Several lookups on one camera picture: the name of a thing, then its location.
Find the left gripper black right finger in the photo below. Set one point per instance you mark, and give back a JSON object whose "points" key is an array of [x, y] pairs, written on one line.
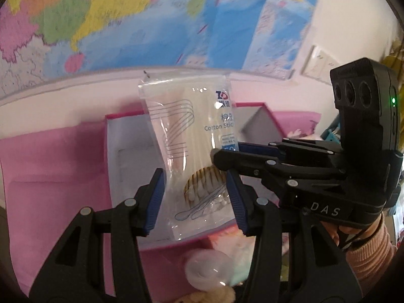
{"points": [[294, 257]]}

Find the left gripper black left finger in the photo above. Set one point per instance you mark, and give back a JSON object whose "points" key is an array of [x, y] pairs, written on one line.
{"points": [[73, 271]]}

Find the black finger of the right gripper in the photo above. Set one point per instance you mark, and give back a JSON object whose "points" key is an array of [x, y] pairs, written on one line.
{"points": [[243, 163], [257, 149]]}

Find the clear cotton swab bag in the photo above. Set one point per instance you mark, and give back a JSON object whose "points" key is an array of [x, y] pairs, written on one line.
{"points": [[192, 115]]}

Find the beige plush toy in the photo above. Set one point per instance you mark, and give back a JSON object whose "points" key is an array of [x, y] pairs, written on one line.
{"points": [[223, 294]]}

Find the pink sleeve right forearm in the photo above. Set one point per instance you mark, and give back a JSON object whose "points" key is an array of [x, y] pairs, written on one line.
{"points": [[369, 258]]}

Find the right hand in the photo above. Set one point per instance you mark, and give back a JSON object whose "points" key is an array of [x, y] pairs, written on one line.
{"points": [[358, 236]]}

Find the white plastic bottle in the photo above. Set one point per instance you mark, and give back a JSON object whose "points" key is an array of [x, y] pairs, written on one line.
{"points": [[208, 269]]}

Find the pink cardboard box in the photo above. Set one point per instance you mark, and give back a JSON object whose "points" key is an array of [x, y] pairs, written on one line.
{"points": [[132, 159]]}

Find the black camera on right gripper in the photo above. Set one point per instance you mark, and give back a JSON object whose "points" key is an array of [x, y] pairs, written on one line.
{"points": [[366, 96]]}

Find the white wall socket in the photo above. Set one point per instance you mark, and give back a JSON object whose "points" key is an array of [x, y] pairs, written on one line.
{"points": [[318, 65]]}

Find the colourful wall map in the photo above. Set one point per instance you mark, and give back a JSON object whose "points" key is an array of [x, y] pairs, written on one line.
{"points": [[42, 40]]}

